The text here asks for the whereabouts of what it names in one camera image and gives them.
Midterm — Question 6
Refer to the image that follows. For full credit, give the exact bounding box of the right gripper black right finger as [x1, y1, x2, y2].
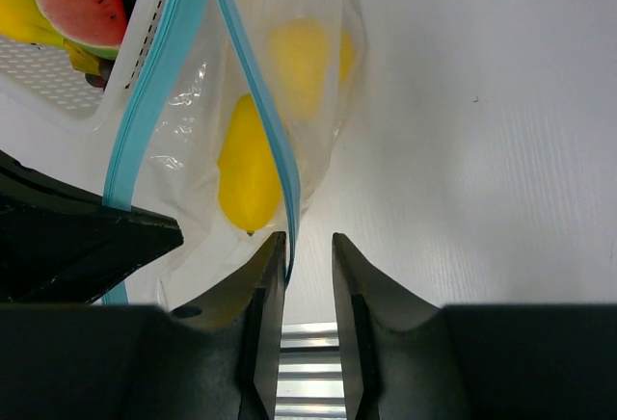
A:
[332, 233, 470, 419]

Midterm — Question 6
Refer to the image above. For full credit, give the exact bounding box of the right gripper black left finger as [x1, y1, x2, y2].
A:
[171, 232, 286, 419]

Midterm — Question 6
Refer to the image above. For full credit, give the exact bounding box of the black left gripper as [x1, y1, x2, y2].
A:
[1, 151, 183, 303]

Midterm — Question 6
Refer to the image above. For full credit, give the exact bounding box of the yellow lemon toy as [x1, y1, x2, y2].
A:
[218, 94, 282, 235]

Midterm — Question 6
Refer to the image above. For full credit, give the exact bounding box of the clear zip bag teal zipper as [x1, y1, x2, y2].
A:
[103, 0, 363, 303]

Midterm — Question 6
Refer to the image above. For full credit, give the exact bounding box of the yellow pear toy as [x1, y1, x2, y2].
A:
[268, 17, 357, 124]

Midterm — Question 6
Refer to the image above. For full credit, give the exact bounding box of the white perforated plastic basket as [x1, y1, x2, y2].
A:
[0, 0, 179, 137]

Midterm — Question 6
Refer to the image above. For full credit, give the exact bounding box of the dark grape bunch toy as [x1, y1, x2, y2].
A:
[85, 60, 115, 90]

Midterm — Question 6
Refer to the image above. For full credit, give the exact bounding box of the watermelon slice toy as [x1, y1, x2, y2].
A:
[36, 0, 128, 60]

